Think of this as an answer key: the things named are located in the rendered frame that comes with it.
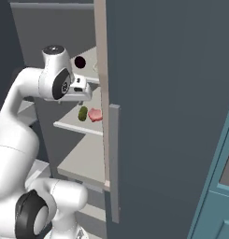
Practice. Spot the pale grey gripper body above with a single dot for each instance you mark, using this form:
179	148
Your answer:
82	96

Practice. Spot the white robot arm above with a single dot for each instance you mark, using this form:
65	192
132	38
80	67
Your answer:
16	130

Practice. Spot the green cucumber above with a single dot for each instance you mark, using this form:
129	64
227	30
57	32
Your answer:
83	114

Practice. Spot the pink steak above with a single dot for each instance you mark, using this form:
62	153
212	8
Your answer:
95	115

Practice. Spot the grey freezer rack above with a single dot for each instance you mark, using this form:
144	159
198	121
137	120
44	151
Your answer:
89	73
72	119
84	161

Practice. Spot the pale garlic bulb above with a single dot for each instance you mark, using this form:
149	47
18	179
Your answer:
95	66

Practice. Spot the dark grey freezer body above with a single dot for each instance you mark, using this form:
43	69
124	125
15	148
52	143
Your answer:
41	28

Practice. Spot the dark grey freezer door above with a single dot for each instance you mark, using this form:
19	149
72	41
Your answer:
168	93

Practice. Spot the teal cabinet unit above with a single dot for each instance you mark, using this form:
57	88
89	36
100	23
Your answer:
215	202

